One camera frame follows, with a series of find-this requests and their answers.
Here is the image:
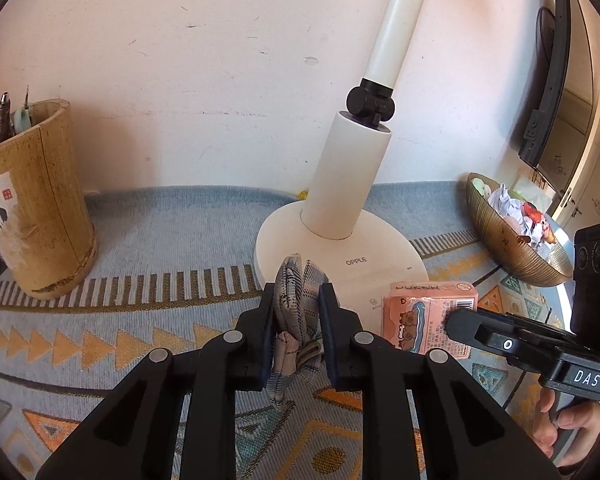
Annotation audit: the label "pink tissue pack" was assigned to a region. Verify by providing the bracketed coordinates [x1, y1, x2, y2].
[382, 281, 478, 360]

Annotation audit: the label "person's right hand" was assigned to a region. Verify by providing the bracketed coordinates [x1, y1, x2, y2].
[531, 388, 600, 468]

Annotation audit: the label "gold ribbed bowl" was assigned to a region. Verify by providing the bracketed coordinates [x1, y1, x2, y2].
[466, 172, 573, 287]

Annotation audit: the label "pastel caterpillar plush toy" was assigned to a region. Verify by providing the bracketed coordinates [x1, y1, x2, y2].
[467, 174, 522, 235]

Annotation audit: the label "crumpled paper in bowl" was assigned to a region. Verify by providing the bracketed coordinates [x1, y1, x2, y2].
[486, 184, 524, 222]

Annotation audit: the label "patterned woven tablecloth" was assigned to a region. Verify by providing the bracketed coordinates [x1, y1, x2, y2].
[0, 182, 572, 479]

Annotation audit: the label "cream desk lamp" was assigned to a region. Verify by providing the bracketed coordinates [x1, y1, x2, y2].
[254, 0, 428, 334]

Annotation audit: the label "bamboo pen holder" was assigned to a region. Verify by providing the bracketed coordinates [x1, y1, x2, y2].
[0, 99, 97, 300]

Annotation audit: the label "pens and pencils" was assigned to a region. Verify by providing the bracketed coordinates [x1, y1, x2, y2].
[0, 91, 34, 144]

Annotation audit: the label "black wall monitor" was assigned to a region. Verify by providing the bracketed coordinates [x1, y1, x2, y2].
[517, 0, 571, 168]

